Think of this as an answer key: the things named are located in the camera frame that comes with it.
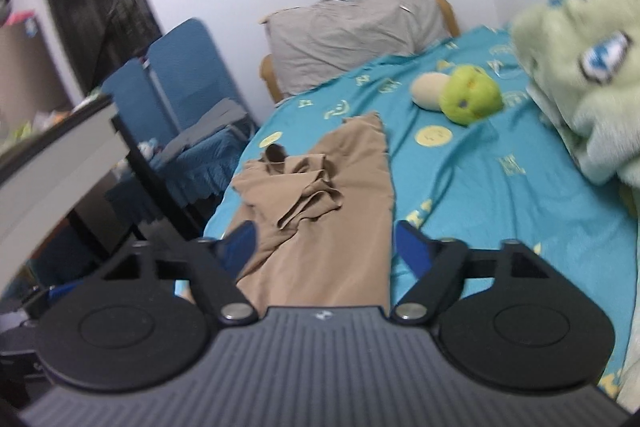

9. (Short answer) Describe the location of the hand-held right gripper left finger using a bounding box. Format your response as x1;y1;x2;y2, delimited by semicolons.
100;221;259;324

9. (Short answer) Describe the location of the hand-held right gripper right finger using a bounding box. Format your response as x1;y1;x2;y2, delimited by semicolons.
389;221;549;325

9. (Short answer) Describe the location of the tan garment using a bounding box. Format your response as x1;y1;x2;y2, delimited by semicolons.
232;112;397;314

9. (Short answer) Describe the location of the teal printed bed sheet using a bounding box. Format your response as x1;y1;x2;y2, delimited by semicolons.
202;24;640;413

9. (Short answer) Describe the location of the grey seat cushion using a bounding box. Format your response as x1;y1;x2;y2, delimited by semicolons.
159;98;252;158

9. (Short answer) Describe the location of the green and beige plush toy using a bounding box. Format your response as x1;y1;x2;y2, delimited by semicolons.
410;64;504;126

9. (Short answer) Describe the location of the blue covered chair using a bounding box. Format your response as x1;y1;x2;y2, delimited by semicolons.
146;18;259;210
101;58;177;228

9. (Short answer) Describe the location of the white table with dark top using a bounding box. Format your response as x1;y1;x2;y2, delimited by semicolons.
0;93;202;290

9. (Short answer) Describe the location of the light green fuzzy blanket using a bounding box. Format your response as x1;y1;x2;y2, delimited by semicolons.
510;0;640;228

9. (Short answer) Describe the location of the grey pillow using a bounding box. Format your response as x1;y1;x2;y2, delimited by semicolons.
267;0;448;98

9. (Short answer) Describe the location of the champagne refrigerator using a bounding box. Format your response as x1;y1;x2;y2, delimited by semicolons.
0;9;87;120

